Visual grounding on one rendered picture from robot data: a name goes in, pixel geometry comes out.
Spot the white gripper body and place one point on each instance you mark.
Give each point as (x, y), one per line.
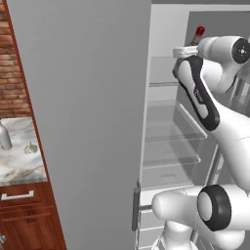
(185, 51)

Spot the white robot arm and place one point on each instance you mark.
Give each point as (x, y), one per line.
(234, 140)

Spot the glass fridge shelf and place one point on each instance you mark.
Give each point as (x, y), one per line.
(169, 123)
(169, 154)
(162, 73)

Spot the grey fridge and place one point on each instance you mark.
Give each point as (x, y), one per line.
(91, 114)

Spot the white fridge crisper drawer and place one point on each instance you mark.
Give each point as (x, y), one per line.
(166, 177)

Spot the brown red-capped liquor bottle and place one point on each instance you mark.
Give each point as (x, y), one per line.
(200, 31)

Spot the silver liquor bottle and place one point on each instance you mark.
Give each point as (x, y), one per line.
(4, 136)

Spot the brown wooden drawer front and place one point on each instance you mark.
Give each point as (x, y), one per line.
(26, 203)

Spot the brown wooden cupboard door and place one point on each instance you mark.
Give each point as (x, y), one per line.
(29, 231)

